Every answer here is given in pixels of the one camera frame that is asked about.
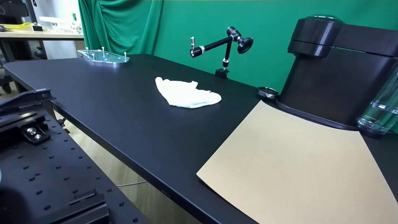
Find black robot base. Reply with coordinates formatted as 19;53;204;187
258;17;398;130

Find clear glass dome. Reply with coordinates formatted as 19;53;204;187
358;71;398;136

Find black mounting clamp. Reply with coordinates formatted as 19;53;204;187
0;89;54;149

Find white towel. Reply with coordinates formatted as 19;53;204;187
155;78;222;110

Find black perforated breadboard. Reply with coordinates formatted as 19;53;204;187
0;110;150;224

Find green backdrop curtain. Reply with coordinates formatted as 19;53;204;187
77;0;398;90

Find wooden desk in background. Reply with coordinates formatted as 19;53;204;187
0;23;84;61

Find brown cardboard sheet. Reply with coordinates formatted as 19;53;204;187
198;103;398;224

